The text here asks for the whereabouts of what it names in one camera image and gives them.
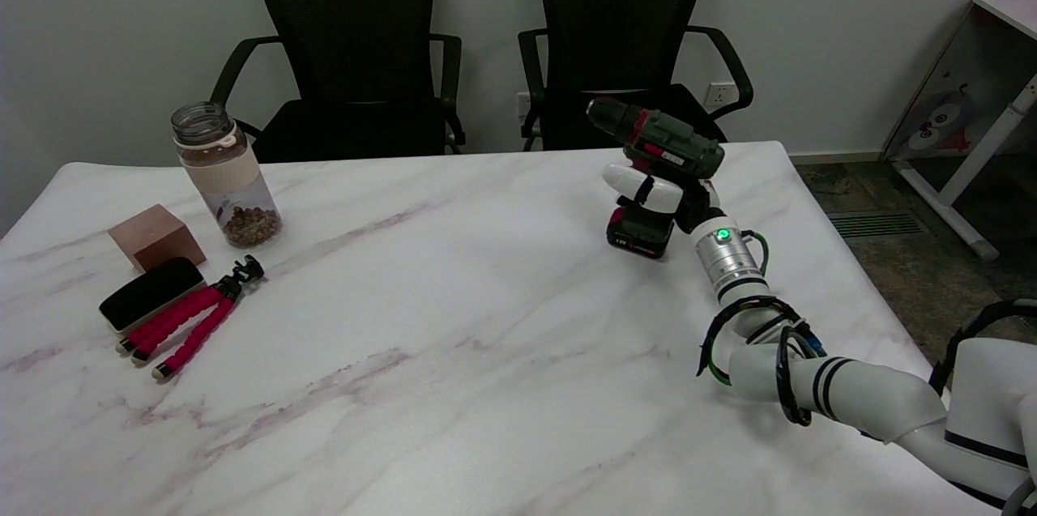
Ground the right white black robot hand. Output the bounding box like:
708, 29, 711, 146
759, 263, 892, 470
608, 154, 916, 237
602, 162, 724, 236

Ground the dark green power screwdriver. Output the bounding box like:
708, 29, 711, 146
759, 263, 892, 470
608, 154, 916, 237
587, 97, 726, 260

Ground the black mesh office chair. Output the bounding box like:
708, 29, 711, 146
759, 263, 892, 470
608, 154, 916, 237
517, 0, 754, 152
209, 0, 467, 164

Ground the floor vent grille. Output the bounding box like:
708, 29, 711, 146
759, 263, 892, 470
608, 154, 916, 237
826, 211, 929, 240

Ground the owl cartoon sticker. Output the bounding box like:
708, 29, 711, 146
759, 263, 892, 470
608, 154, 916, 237
895, 85, 978, 160

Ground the white standing desk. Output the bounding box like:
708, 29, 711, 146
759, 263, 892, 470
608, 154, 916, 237
881, 0, 1037, 262

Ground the clear jar with nuts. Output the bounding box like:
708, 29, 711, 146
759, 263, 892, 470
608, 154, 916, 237
170, 101, 284, 249

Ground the red flexible mini tripod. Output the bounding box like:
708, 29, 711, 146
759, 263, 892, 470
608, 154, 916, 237
116, 254, 266, 382

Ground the brown wooden cube block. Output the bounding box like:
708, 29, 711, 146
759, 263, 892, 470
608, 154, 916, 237
108, 204, 207, 272

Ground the black eraser case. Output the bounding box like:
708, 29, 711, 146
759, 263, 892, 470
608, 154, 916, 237
99, 257, 206, 335

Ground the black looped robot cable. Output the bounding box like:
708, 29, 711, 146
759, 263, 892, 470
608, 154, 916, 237
696, 296, 828, 428

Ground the black thick robot cable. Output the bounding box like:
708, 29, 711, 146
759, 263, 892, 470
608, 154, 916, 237
928, 299, 1037, 397

